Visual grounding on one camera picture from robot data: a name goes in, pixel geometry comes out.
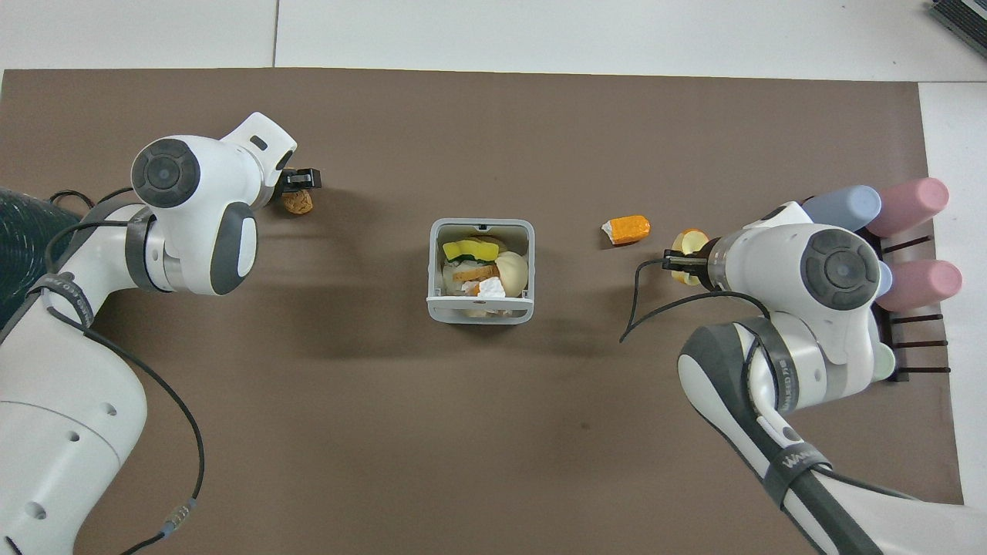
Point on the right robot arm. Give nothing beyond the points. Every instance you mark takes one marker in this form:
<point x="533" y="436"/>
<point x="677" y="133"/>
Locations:
<point x="779" y="270"/>

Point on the toy bread slice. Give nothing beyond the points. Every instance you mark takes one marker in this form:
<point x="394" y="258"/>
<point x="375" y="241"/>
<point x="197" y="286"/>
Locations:
<point x="472" y="273"/>

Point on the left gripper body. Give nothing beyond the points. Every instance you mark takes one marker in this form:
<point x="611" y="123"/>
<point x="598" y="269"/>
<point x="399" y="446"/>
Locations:
<point x="311" y="179"/>

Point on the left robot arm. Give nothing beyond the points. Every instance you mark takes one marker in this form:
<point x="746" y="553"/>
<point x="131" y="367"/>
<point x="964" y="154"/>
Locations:
<point x="69" y="432"/>

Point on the yellow green toy slice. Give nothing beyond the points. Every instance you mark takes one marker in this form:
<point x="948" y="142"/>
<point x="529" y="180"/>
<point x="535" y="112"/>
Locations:
<point x="472" y="251"/>

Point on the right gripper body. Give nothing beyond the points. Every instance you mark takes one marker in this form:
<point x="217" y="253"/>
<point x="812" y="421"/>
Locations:
<point x="696" y="260"/>

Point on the cream round toy bun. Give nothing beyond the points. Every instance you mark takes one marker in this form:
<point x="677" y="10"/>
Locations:
<point x="512" y="270"/>

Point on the grey white trash bin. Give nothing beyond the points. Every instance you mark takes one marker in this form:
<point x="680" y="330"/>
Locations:
<point x="441" y="308"/>

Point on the blue cup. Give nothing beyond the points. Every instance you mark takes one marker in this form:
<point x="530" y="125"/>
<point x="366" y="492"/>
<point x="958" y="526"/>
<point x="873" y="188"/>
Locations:
<point x="886" y="279"/>
<point x="844" y="206"/>

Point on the pale green cup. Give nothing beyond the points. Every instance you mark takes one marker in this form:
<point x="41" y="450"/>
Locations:
<point x="886" y="361"/>

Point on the brown walnut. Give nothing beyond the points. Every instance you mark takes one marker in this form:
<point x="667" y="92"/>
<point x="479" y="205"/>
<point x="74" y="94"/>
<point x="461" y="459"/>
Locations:
<point x="297" y="203"/>

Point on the pink cup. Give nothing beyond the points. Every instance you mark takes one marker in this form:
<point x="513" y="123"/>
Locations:
<point x="921" y="285"/>
<point x="914" y="204"/>

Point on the yellow toy fruit slice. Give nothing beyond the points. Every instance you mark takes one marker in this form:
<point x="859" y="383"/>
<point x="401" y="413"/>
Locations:
<point x="692" y="241"/>

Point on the white crumpled paper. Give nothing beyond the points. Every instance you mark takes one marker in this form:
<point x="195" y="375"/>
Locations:
<point x="489" y="289"/>

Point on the black cup rack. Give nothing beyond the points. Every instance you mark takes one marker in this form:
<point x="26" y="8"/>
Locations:
<point x="910" y="317"/>

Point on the orange white toy piece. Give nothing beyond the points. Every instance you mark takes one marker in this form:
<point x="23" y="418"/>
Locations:
<point x="631" y="229"/>

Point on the dark grey ribbed object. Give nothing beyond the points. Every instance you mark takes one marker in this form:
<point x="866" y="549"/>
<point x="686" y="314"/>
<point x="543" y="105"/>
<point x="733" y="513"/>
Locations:
<point x="964" y="15"/>

